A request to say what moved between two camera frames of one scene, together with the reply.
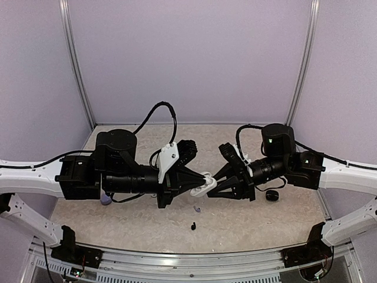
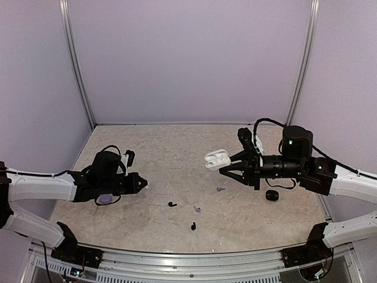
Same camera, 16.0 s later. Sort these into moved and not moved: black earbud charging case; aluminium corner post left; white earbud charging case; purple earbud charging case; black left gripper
Moved: black left gripper; white earbud charging case
Not moved: black earbud charging case; purple earbud charging case; aluminium corner post left
